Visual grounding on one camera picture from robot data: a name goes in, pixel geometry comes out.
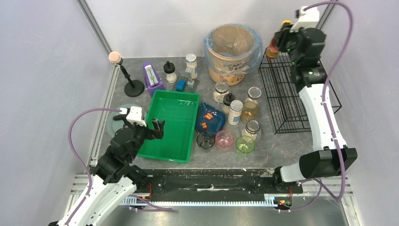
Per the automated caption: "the black-lid shaker jar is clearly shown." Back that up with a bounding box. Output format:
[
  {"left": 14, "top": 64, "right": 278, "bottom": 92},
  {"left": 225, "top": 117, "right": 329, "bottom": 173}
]
[
  {"left": 163, "top": 61, "right": 177, "bottom": 83},
  {"left": 222, "top": 93, "right": 236, "bottom": 115}
]

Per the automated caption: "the tall bead jar silver lid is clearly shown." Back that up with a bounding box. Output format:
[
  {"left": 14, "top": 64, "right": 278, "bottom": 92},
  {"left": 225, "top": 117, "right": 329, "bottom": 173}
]
[{"left": 185, "top": 54, "right": 198, "bottom": 79}]

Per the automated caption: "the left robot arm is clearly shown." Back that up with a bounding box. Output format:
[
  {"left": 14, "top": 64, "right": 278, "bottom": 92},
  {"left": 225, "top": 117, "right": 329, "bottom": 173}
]
[{"left": 50, "top": 114, "right": 165, "bottom": 226}]

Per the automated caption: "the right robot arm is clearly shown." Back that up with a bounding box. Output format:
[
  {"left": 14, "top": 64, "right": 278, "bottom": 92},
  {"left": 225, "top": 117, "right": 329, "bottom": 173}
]
[{"left": 273, "top": 22, "right": 358, "bottom": 186}]

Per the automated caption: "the green plastic tray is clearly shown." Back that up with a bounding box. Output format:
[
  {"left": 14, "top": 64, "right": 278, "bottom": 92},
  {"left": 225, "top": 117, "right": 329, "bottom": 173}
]
[{"left": 138, "top": 90, "right": 200, "bottom": 163}]

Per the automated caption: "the black stand wooden ball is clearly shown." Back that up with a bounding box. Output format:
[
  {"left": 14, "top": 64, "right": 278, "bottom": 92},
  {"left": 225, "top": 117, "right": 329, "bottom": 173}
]
[{"left": 108, "top": 51, "right": 144, "bottom": 97}]

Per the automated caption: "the purple metronome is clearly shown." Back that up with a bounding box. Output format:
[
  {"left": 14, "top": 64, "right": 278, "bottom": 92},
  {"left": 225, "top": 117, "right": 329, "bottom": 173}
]
[{"left": 143, "top": 62, "right": 165, "bottom": 97}]

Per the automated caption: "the blue lego brick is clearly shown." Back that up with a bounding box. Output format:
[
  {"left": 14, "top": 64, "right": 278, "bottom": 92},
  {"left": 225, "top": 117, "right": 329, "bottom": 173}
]
[{"left": 176, "top": 80, "right": 186, "bottom": 92}]

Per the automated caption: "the dark clear glass cup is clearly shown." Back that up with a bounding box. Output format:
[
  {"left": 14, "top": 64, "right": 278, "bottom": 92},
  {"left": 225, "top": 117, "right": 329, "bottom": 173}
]
[{"left": 196, "top": 131, "right": 215, "bottom": 149}]

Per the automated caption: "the dark blue plate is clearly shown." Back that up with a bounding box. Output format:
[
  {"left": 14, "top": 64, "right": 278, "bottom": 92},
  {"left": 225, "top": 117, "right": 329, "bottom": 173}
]
[{"left": 195, "top": 102, "right": 226, "bottom": 135}]

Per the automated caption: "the grey lego tower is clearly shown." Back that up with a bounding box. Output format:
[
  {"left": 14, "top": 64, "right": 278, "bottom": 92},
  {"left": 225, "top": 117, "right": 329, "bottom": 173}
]
[{"left": 185, "top": 67, "right": 194, "bottom": 88}]

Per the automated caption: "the grey lego baseplate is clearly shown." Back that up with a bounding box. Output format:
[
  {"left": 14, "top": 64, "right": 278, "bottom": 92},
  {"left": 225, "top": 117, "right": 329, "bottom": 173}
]
[{"left": 172, "top": 76, "right": 199, "bottom": 93}]

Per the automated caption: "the pink glass cup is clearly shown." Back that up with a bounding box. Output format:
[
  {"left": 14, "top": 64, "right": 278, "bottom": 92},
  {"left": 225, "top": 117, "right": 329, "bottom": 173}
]
[{"left": 215, "top": 130, "right": 235, "bottom": 152}]

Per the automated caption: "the glass rice jar left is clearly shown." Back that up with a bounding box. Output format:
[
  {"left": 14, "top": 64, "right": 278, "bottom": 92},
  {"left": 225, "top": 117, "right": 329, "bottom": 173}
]
[{"left": 213, "top": 81, "right": 229, "bottom": 103}]

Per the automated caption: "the round glass rice jar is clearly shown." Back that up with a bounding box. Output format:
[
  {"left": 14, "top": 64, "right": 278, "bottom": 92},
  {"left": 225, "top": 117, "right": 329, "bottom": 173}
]
[{"left": 245, "top": 87, "right": 262, "bottom": 105}]

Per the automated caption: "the tan capybara trash bin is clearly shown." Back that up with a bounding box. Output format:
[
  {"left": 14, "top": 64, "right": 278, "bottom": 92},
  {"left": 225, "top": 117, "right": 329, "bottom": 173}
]
[{"left": 203, "top": 24, "right": 263, "bottom": 86}]

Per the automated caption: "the green glass cup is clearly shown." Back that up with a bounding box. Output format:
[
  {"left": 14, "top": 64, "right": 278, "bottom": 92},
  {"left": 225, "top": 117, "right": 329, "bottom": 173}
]
[{"left": 235, "top": 136, "right": 255, "bottom": 156}]

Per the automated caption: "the amber glass cup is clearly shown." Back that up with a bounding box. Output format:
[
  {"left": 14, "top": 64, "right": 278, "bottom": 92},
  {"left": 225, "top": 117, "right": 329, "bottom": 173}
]
[{"left": 241, "top": 101, "right": 259, "bottom": 122}]

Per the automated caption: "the glass rice jar front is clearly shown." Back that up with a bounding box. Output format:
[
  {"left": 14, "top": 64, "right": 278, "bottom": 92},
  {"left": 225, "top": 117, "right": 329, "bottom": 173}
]
[{"left": 241, "top": 120, "right": 262, "bottom": 141}]

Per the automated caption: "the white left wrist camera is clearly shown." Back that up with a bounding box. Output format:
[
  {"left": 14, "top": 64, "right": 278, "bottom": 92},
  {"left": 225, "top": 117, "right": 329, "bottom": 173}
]
[{"left": 119, "top": 106, "right": 147, "bottom": 127}]

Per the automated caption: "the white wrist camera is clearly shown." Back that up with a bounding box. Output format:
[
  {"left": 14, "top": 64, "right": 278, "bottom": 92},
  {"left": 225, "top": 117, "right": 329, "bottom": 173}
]
[
  {"left": 119, "top": 106, "right": 147, "bottom": 127},
  {"left": 290, "top": 6, "right": 320, "bottom": 32}
]

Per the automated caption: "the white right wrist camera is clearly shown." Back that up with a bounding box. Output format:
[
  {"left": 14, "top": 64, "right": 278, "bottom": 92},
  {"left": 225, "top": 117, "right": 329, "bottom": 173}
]
[{"left": 290, "top": 6, "right": 320, "bottom": 32}]

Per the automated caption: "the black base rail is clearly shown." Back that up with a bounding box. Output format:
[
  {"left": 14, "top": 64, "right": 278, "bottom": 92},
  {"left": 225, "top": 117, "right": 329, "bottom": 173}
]
[{"left": 134, "top": 168, "right": 303, "bottom": 202}]

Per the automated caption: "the black wire rack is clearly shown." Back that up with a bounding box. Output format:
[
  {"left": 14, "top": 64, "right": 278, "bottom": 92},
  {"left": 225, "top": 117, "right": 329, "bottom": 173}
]
[{"left": 259, "top": 47, "right": 343, "bottom": 134}]

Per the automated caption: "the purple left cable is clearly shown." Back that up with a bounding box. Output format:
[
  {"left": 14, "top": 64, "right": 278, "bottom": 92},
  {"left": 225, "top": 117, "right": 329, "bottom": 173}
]
[{"left": 64, "top": 108, "right": 173, "bottom": 226}]

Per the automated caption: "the purple cable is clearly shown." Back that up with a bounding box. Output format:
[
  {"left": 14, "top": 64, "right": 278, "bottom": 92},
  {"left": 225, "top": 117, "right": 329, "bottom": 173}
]
[
  {"left": 64, "top": 108, "right": 173, "bottom": 226},
  {"left": 274, "top": 0, "right": 354, "bottom": 213}
]

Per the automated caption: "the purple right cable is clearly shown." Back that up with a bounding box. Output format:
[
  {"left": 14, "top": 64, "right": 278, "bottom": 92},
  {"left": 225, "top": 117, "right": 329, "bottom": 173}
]
[{"left": 274, "top": 0, "right": 354, "bottom": 213}]

